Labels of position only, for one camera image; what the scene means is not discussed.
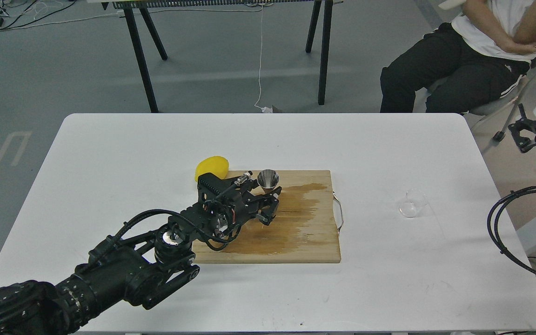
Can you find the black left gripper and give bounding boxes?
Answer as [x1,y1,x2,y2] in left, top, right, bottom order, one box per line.
[168,170,282,249]

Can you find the steel double jigger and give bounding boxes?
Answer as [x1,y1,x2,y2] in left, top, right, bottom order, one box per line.
[256,169,280,193]

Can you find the clear glass measuring cup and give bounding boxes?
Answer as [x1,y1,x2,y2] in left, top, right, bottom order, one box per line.
[398,188,429,218]

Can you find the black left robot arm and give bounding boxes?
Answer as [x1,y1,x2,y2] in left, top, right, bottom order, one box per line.
[0,169,281,335]

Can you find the yellow lemon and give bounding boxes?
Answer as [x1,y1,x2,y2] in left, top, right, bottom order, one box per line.
[194,155,229,182]

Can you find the wooden cutting board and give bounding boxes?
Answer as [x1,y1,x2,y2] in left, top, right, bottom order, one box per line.
[193,170,341,264]

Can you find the seated person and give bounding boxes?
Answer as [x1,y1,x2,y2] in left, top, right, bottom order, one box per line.
[380,0,536,114]

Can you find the black-legged table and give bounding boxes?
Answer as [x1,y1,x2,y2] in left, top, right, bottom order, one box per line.
[101,0,344,113]

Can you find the white cable on floor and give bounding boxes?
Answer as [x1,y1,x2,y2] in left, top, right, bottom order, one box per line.
[0,4,273,113]

